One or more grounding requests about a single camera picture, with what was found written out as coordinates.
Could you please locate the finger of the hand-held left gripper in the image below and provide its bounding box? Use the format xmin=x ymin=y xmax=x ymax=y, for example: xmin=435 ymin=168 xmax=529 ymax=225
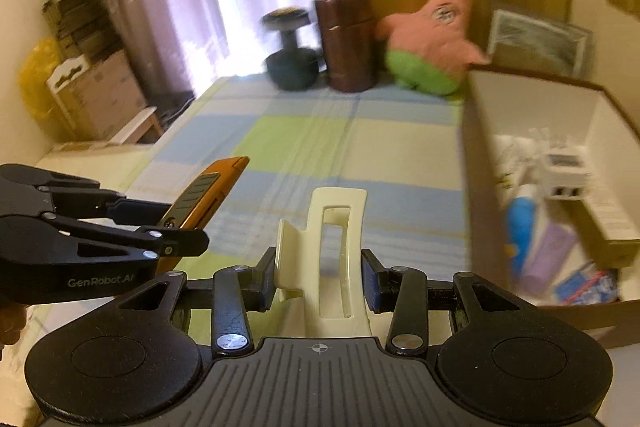
xmin=39 ymin=186 xmax=174 ymax=229
xmin=46 ymin=213 xmax=210 ymax=261

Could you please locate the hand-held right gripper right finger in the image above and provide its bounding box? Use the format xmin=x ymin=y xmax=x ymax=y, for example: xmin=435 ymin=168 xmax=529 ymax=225
xmin=360 ymin=249 xmax=523 ymax=353

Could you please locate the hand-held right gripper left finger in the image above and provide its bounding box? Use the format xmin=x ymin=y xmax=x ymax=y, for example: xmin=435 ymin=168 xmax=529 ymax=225
xmin=119 ymin=247 xmax=276 ymax=354

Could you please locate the orange utility knife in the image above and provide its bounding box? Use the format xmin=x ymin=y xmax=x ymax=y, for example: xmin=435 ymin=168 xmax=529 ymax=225
xmin=157 ymin=156 xmax=251 ymax=273

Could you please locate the cream hair clip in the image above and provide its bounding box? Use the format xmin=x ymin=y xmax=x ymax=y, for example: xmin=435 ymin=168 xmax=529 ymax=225
xmin=272 ymin=187 xmax=376 ymax=340

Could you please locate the brown cardboard box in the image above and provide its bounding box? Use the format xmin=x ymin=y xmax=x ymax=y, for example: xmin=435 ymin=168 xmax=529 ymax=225
xmin=459 ymin=67 xmax=640 ymax=350

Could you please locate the blue tube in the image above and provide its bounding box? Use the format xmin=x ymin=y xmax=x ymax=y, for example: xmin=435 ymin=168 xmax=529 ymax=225
xmin=505 ymin=197 xmax=538 ymax=268

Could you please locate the purple tube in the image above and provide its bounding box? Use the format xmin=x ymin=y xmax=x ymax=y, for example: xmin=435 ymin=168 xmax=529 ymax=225
xmin=520 ymin=222 xmax=581 ymax=295

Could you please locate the blue packet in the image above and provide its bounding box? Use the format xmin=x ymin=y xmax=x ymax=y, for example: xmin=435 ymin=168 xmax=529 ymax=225
xmin=555 ymin=264 xmax=621 ymax=305

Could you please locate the white wifi extender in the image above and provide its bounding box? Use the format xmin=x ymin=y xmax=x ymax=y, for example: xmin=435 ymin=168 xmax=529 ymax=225
xmin=520 ymin=127 xmax=593 ymax=202

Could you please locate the gold product box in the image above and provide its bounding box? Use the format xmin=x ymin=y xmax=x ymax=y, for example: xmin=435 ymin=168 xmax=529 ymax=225
xmin=575 ymin=192 xmax=640 ymax=270

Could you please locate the beige printed sheet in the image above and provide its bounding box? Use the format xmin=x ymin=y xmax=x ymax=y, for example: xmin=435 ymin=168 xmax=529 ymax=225
xmin=0 ymin=141 xmax=156 ymax=358

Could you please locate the white stool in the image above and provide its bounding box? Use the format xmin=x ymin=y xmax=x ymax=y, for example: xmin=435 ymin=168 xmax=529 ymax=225
xmin=107 ymin=106 xmax=165 ymax=146

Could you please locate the plaid blanket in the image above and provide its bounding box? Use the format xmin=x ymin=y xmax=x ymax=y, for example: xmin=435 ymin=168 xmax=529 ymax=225
xmin=30 ymin=74 xmax=481 ymax=343

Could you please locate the white scalloped carton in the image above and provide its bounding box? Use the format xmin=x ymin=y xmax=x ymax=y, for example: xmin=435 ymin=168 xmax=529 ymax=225
xmin=46 ymin=54 xmax=91 ymax=142

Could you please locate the yellow plastic bag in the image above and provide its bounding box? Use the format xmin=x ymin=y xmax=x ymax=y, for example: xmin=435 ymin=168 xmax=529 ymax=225
xmin=19 ymin=38 xmax=76 ymax=140

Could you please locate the dark glass humidifier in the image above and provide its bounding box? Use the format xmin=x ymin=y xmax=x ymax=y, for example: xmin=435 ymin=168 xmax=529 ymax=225
xmin=261 ymin=7 xmax=321 ymax=92

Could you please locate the brown metal jar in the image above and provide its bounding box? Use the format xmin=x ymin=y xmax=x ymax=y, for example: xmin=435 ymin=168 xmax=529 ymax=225
xmin=314 ymin=0 xmax=380 ymax=94

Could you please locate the pink starfish plush toy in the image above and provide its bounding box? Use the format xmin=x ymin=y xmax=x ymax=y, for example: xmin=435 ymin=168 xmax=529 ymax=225
xmin=377 ymin=0 xmax=493 ymax=96

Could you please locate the framed picture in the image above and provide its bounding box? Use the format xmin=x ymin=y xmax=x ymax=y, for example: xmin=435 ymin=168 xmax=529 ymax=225
xmin=486 ymin=9 xmax=593 ymax=80

